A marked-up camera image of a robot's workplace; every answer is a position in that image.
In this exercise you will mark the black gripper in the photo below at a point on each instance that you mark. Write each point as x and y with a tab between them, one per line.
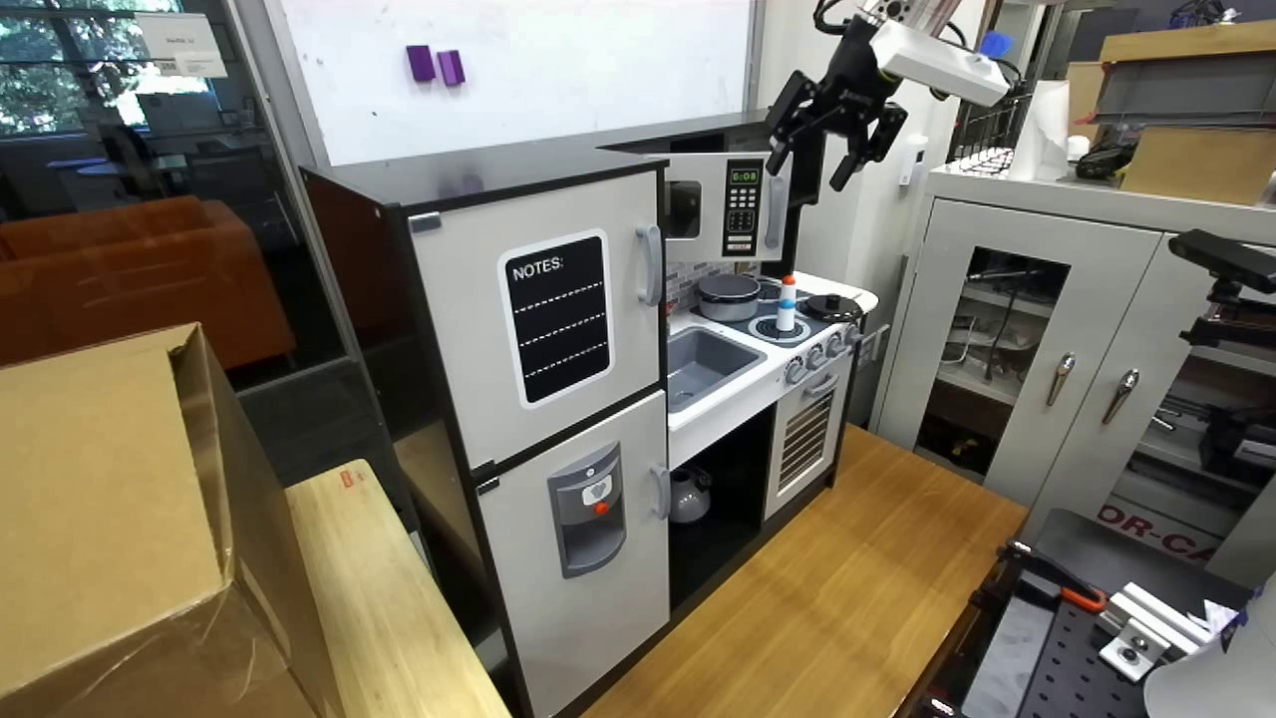
855	81

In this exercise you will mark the white microwave door with keypad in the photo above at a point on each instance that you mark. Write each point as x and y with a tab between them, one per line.
742	203

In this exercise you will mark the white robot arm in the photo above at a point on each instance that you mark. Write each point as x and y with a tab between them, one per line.
942	62

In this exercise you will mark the white oven door with vent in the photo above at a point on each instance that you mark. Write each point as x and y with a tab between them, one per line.
803	438

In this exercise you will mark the black toy frying pan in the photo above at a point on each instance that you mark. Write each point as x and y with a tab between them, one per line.
830	308

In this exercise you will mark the grey toy pot with lid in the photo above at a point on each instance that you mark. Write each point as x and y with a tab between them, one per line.
726	295

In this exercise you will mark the grey stove knob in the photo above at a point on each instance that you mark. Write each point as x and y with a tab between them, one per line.
815	360
799	371
830	348

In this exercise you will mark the white paper roll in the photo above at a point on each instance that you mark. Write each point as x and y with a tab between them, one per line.
1051	131

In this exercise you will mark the small black device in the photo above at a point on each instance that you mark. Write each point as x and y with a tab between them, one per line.
1106	154

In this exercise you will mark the white cabinet glass doors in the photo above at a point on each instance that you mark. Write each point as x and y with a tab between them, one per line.
1104	265

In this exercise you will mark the white black toy kitchen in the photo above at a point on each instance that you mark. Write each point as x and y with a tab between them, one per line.
504	171

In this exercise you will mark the grey plastic case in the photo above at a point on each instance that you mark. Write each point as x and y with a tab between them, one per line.
1184	93

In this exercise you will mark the tan cardboard box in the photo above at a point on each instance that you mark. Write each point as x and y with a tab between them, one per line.
1198	41
1198	163

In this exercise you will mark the purple whiteboard magnet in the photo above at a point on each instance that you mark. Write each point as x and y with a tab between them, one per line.
422	62
453	69

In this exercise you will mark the white round toy item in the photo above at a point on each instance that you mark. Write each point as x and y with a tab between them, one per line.
686	498

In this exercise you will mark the black orange bar clamp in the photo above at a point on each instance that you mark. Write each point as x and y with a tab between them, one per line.
1081	599

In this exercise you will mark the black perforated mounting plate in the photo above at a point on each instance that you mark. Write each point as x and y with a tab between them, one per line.
1063	662

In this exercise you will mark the white paper sign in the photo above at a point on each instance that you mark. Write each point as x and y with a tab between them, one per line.
180	41

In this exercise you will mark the large cardboard box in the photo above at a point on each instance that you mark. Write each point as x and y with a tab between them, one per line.
104	530

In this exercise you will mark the large wall whiteboard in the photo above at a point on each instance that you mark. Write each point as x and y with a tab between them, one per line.
600	65

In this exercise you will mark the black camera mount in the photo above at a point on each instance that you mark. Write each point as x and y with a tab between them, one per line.
1223	261

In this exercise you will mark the silver metal bracket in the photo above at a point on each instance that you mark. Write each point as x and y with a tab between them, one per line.
1158	622

